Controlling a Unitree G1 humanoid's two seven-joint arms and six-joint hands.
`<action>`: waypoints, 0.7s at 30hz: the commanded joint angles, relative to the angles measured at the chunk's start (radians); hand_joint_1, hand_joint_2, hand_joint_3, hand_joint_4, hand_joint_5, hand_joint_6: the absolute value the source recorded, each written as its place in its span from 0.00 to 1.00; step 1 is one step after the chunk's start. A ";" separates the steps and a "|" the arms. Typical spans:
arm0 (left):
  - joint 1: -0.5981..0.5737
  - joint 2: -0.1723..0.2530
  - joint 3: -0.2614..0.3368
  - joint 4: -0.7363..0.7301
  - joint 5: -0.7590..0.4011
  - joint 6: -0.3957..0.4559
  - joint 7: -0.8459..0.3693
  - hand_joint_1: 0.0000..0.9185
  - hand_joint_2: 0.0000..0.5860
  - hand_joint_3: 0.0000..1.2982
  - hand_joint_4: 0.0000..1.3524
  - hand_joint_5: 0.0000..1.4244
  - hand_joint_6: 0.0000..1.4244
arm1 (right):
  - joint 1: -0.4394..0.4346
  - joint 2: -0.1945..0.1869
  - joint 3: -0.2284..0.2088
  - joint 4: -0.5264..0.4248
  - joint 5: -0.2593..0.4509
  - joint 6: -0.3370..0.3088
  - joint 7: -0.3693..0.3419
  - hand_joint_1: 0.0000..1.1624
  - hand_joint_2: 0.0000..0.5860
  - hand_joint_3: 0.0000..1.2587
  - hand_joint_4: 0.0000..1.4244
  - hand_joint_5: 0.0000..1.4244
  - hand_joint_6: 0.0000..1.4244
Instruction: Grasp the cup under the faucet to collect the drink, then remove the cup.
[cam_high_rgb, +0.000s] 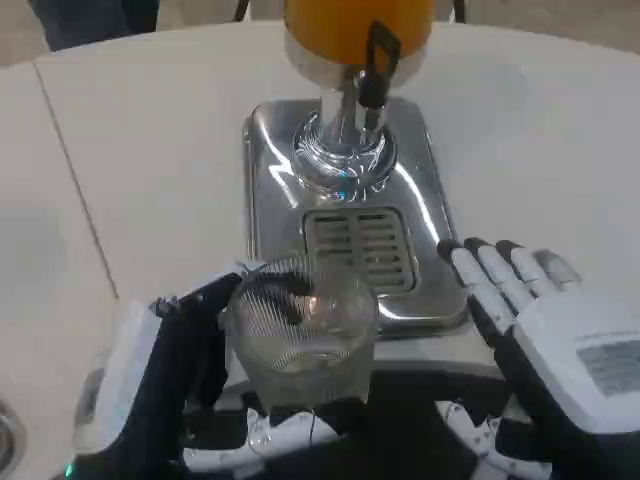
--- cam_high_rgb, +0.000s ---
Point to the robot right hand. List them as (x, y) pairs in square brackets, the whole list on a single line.
[(560, 350)]

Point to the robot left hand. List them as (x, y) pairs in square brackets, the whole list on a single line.
[(145, 380)]

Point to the clear ribbed glass cup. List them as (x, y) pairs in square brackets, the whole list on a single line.
[(320, 345)]

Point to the steel drip tray base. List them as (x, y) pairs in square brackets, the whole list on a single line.
[(425, 200)]

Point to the slotted steel drip grid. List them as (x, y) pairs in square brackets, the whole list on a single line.
[(360, 250)]

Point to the black dispenser tap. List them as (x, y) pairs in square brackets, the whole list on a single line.
[(380, 55)]

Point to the person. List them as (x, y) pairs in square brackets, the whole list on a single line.
[(95, 20)]

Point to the orange juice drink dispenser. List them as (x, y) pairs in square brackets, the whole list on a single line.
[(340, 30)]

